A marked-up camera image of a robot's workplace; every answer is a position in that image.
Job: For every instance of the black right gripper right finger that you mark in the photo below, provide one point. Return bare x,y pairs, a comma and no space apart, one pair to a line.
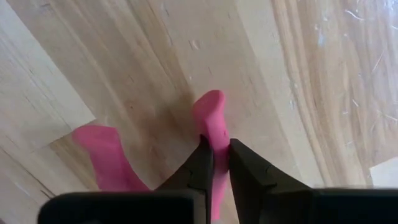
267,199

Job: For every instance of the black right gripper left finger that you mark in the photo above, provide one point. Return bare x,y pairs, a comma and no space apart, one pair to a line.
174,205

